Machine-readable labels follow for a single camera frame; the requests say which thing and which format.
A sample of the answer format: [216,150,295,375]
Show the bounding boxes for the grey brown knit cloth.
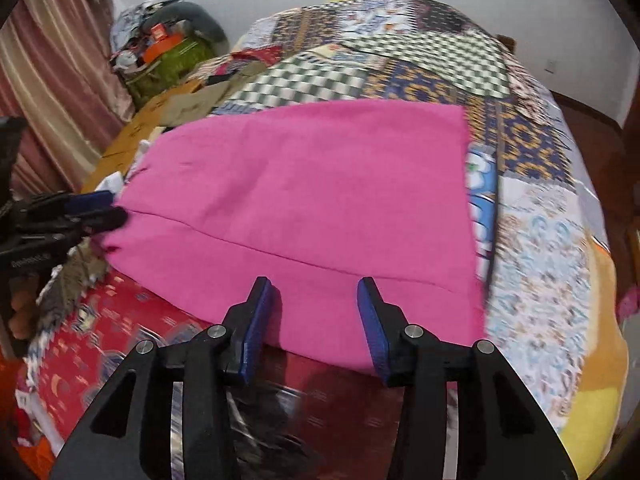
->
[35,240,108,326]

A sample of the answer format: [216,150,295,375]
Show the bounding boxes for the orange cloth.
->
[15,435,66,480]

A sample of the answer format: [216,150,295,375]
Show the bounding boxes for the yellow fleece blanket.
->
[560,237,632,461]

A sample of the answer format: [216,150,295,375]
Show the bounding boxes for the mustard bed sheet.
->
[81,77,202,197]

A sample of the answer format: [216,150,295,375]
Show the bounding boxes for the striped pink curtain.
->
[0,0,137,197]

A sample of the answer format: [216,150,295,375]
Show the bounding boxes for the green bag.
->
[122,35,222,107]

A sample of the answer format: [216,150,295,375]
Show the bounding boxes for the white cloth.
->
[94,170,126,196]

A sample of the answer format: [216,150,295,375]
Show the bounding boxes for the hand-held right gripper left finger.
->
[49,276,275,480]

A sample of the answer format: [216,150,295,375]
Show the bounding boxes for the pink pants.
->
[91,101,488,376]

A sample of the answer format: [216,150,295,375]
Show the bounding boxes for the khaki cloth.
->
[160,60,272,129]

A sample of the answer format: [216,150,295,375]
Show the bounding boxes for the red printed cloth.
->
[15,265,407,480]

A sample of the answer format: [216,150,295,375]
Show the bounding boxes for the person's left hand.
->
[9,280,41,342]

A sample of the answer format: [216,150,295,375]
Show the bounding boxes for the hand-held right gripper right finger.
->
[356,277,581,480]

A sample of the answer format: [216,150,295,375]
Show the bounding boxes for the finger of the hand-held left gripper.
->
[30,191,116,212]
[35,207,129,237]

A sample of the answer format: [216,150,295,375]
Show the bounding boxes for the patchwork blanket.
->
[200,0,632,461]

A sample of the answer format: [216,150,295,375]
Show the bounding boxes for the pile of clothes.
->
[109,0,231,68]

